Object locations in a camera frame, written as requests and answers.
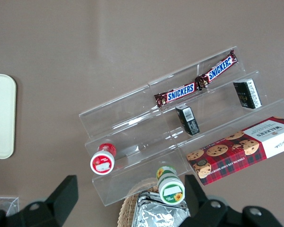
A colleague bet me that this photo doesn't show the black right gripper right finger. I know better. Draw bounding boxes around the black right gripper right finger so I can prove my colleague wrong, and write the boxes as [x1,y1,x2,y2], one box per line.
[178,174,284,227]

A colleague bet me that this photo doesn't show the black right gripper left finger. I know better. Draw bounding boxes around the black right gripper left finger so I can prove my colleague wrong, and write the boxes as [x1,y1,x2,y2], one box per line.
[14,175,79,227]

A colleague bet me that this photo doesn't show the light wicker basket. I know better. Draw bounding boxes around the light wicker basket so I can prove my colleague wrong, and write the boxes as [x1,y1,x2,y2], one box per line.
[117,185,161,227]

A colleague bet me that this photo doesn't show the cream rectangular serving tray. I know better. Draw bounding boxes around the cream rectangular serving tray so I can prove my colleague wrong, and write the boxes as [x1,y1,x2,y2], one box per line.
[0,72,17,159]

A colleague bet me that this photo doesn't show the green lid yogurt cup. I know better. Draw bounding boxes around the green lid yogurt cup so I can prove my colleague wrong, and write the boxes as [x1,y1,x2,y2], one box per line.
[155,165,186,205]

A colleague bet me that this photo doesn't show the stacked foil containers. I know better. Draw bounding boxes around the stacked foil containers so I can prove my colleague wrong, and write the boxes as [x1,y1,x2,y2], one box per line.
[132,191,191,227]

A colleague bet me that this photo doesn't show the red lid yogurt cup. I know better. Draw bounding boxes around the red lid yogurt cup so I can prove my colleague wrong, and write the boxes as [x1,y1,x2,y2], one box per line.
[89,142,117,175]

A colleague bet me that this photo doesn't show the clear acrylic bottle rack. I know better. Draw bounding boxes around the clear acrylic bottle rack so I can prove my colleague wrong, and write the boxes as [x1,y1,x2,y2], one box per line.
[0,195,20,217]

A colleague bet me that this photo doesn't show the Walkers tartan cookie box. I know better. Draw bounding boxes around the Walkers tartan cookie box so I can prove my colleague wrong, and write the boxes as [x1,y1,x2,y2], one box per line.
[186,116,284,186]

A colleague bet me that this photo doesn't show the small black box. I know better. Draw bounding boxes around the small black box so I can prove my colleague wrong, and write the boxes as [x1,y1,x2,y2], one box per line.
[233,78,263,109]
[175,105,201,136]

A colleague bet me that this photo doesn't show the clear acrylic tiered stand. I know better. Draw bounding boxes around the clear acrylic tiered stand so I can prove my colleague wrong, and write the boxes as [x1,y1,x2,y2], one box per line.
[78,46,284,207]

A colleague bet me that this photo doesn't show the Snickers chocolate bar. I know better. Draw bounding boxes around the Snickers chocolate bar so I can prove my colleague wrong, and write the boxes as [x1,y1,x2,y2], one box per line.
[195,49,239,89]
[153,81,199,108]

